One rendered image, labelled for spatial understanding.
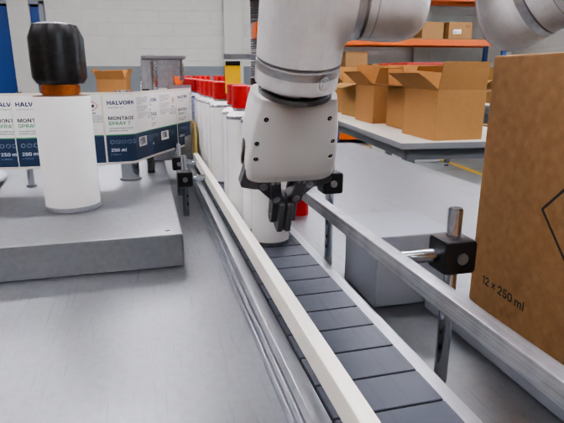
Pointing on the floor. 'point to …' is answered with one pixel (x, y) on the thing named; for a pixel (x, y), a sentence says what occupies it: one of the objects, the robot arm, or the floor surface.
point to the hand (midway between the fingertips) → (282, 211)
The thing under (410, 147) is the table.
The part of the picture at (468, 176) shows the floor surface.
